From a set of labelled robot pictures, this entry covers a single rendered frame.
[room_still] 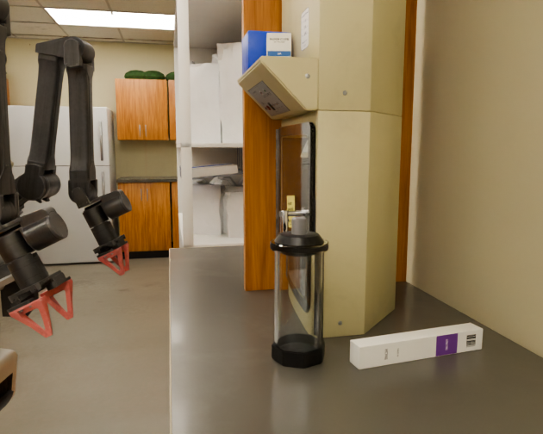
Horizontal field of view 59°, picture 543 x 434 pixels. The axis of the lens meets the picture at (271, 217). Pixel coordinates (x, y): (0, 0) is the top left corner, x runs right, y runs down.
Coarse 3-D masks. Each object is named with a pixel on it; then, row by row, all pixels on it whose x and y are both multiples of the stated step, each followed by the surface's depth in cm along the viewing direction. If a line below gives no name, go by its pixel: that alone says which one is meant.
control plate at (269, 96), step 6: (258, 84) 106; (264, 84) 102; (252, 90) 116; (258, 90) 111; (270, 90) 103; (258, 96) 116; (264, 96) 111; (270, 96) 107; (276, 96) 103; (264, 102) 116; (270, 102) 111; (276, 102) 107; (282, 102) 103; (276, 108) 112; (282, 108) 107; (288, 108) 103; (270, 114) 121; (276, 114) 116
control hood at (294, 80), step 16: (256, 64) 96; (272, 64) 92; (288, 64) 92; (304, 64) 93; (240, 80) 117; (256, 80) 105; (272, 80) 95; (288, 80) 93; (304, 80) 93; (288, 96) 96; (304, 96) 94; (288, 112) 106; (304, 112) 99
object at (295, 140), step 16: (288, 128) 114; (304, 128) 100; (288, 144) 114; (304, 144) 100; (288, 160) 115; (304, 160) 101; (288, 176) 115; (304, 176) 101; (288, 192) 116; (304, 192) 101; (304, 208) 102
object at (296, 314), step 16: (272, 240) 90; (288, 256) 86; (304, 256) 85; (320, 256) 87; (288, 272) 86; (304, 272) 85; (320, 272) 87; (288, 288) 86; (304, 288) 86; (320, 288) 88; (288, 304) 87; (304, 304) 86; (320, 304) 88; (288, 320) 87; (304, 320) 87; (320, 320) 89; (288, 336) 88; (304, 336) 87; (320, 336) 89
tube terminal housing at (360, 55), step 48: (288, 0) 115; (336, 0) 92; (384, 0) 99; (336, 48) 94; (384, 48) 101; (336, 96) 95; (384, 96) 103; (336, 144) 96; (384, 144) 105; (336, 192) 98; (384, 192) 107; (336, 240) 99; (384, 240) 110; (336, 288) 101; (384, 288) 112; (336, 336) 102
